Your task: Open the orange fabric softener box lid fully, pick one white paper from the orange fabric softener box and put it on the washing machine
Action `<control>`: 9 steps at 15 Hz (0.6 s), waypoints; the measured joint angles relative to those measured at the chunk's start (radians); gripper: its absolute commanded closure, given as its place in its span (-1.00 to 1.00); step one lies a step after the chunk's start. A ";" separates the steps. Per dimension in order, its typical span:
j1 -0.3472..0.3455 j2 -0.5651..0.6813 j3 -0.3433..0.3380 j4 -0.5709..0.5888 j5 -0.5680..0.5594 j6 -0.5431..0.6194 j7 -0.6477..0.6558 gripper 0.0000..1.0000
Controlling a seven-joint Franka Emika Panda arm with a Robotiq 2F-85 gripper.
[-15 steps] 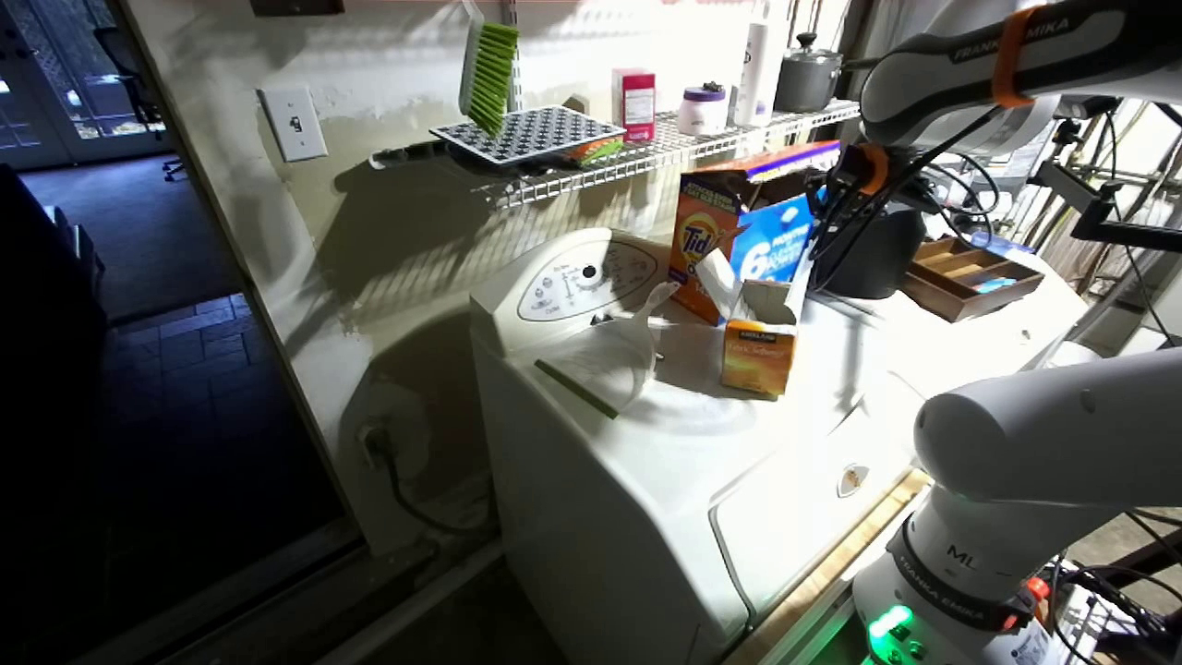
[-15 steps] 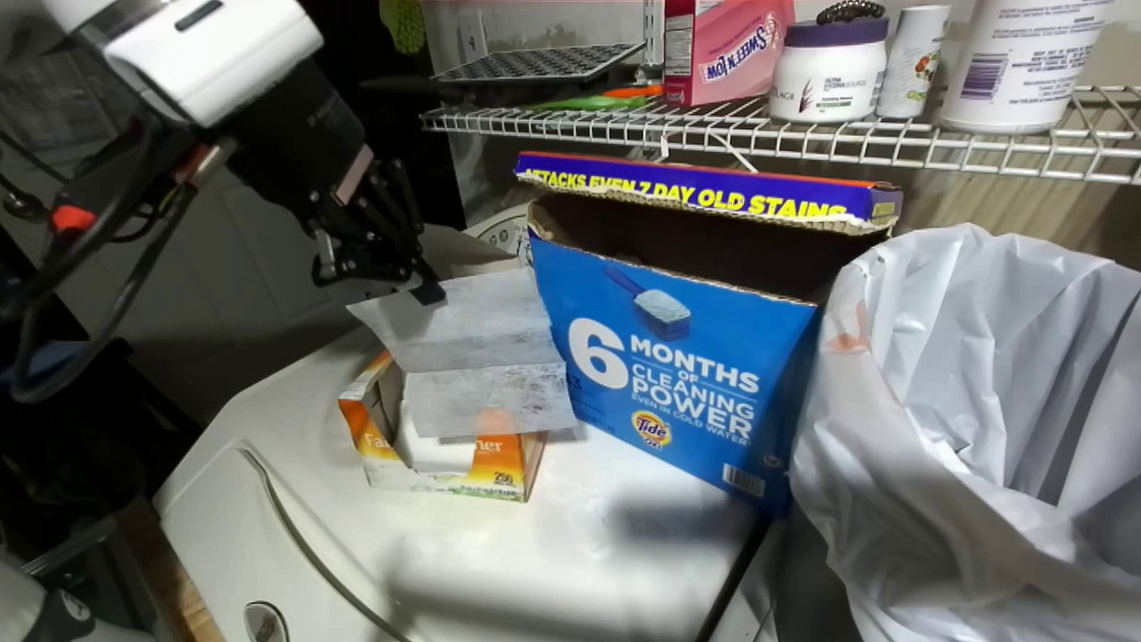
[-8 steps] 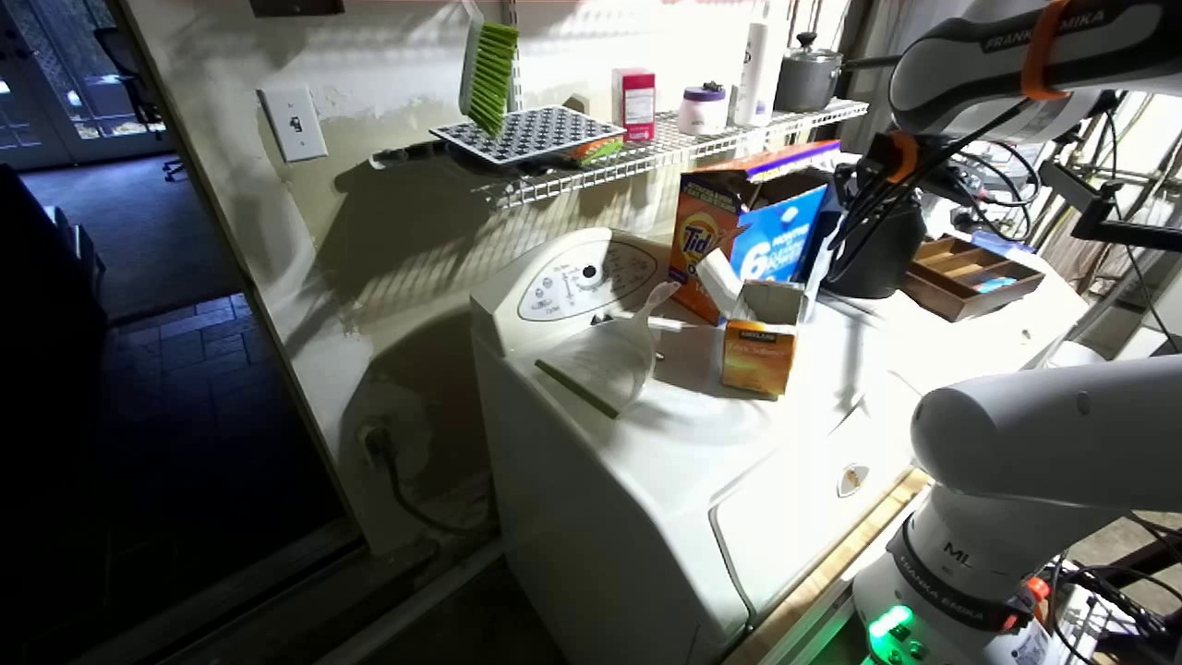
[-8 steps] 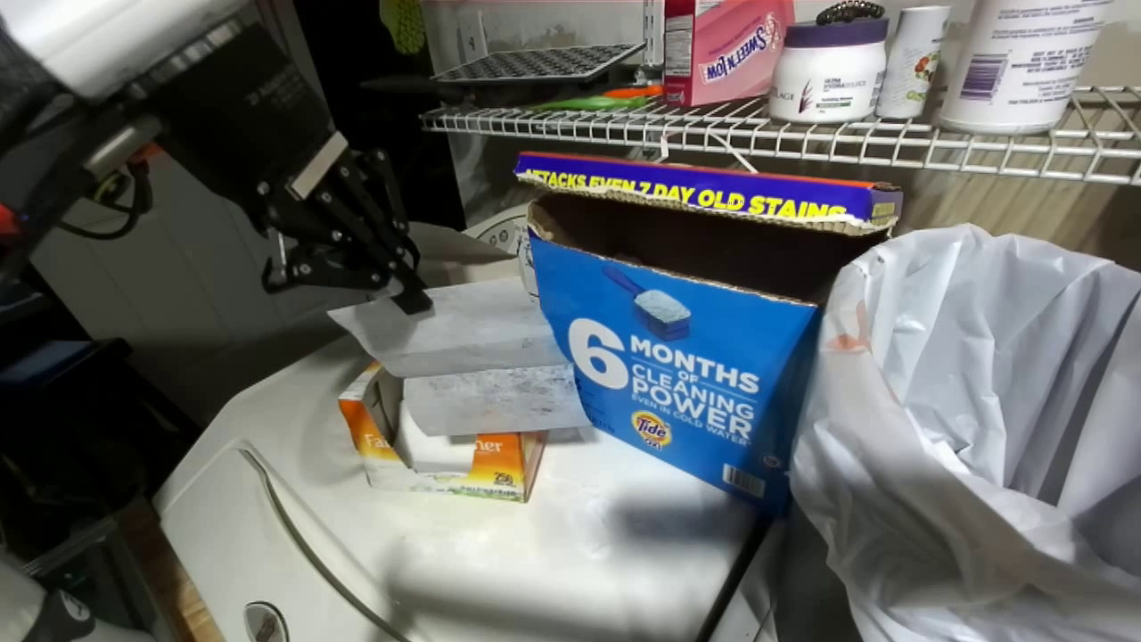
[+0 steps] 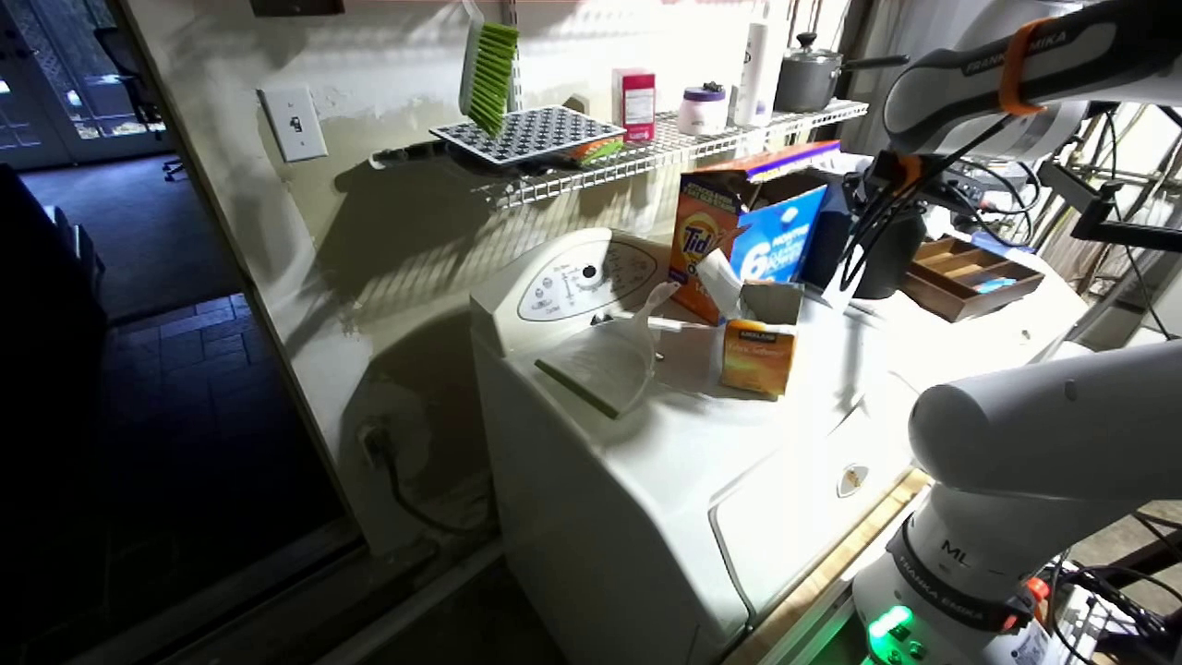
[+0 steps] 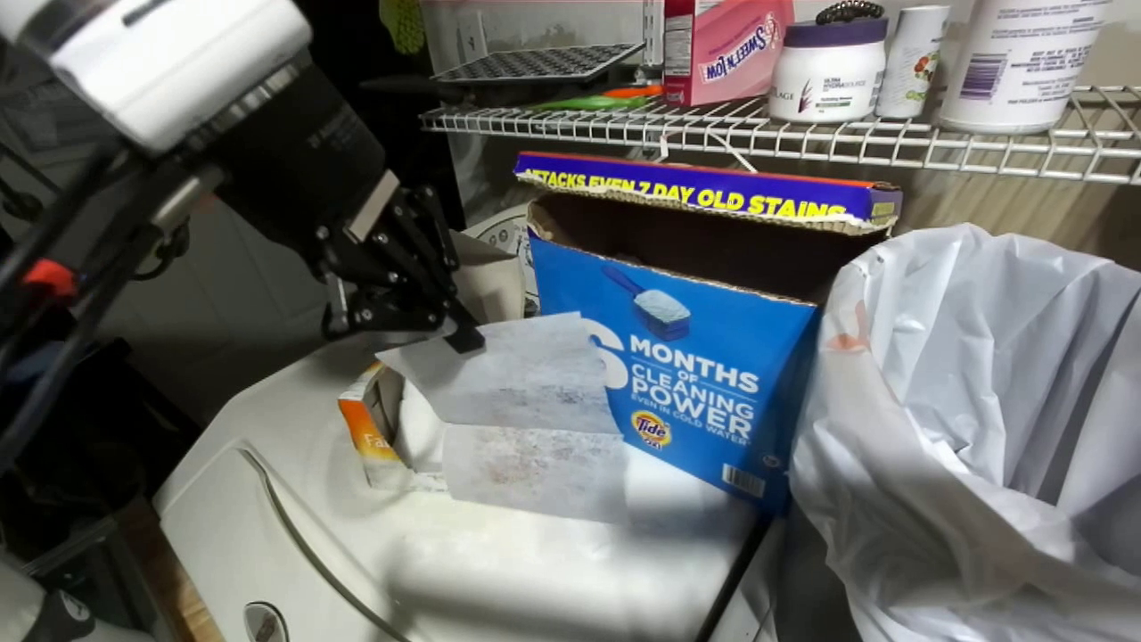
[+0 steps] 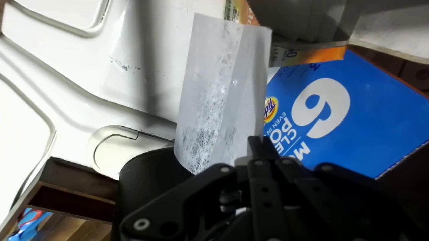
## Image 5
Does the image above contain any blue Tide detergent box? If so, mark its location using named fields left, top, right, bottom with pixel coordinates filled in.
left=669, top=138, right=844, bottom=326

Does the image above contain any orange fabric softener box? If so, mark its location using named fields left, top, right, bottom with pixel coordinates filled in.
left=647, top=246, right=811, bottom=408

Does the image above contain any white light switch plate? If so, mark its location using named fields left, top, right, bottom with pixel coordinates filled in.
left=256, top=79, right=333, bottom=166

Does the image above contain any white slim bottle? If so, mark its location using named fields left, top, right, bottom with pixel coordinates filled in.
left=736, top=15, right=775, bottom=130

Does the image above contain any wooden organiser tray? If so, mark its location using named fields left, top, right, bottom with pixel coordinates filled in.
left=896, top=233, right=1047, bottom=326

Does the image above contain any pink cardboard box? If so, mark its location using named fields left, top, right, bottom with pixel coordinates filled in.
left=614, top=65, right=661, bottom=146

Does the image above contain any white washing machine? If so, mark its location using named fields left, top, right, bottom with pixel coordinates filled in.
left=465, top=225, right=1100, bottom=665

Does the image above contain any green orange flat packet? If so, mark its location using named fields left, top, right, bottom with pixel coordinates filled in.
left=556, top=132, right=629, bottom=171

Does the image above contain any grey machine hatch panel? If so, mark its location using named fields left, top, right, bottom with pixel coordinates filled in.
left=531, top=310, right=664, bottom=421

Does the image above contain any black metal stand frame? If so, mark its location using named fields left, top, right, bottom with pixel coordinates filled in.
left=1030, top=71, right=1182, bottom=355

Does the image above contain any white wire shelf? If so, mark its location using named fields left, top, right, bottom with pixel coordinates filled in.
left=365, top=95, right=872, bottom=214

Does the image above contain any wooden plank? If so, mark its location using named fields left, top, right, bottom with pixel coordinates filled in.
left=725, top=473, right=935, bottom=665

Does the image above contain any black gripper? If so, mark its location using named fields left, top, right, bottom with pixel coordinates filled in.
left=859, top=156, right=925, bottom=251

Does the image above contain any black power cord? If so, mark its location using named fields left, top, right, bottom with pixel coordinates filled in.
left=355, top=419, right=493, bottom=544

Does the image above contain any black robot cable orange tie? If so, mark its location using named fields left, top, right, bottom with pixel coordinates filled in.
left=840, top=71, right=1025, bottom=292

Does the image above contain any dark wall plaque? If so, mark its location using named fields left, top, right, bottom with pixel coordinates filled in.
left=247, top=0, right=348, bottom=17

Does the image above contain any white jar purple lid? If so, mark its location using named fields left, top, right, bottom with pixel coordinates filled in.
left=677, top=82, right=731, bottom=138

